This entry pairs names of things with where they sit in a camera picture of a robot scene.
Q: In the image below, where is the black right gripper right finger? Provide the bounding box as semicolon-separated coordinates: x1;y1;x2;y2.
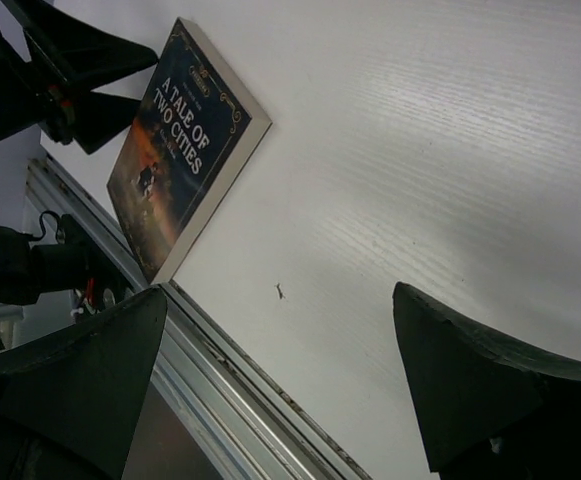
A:
392;282;581;479

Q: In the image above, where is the aluminium mounting rail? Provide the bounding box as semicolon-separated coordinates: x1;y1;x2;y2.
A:
22;157;371;480

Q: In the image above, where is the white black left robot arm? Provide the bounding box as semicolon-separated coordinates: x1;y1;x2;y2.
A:
0;1;158;320

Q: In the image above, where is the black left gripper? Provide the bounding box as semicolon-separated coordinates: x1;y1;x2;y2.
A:
0;0;158;154

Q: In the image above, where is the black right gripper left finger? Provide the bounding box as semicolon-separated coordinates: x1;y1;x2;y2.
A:
0;288;167;479

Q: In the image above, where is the Tale of Two Cities book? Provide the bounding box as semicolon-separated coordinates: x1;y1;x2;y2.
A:
107;18;272;284

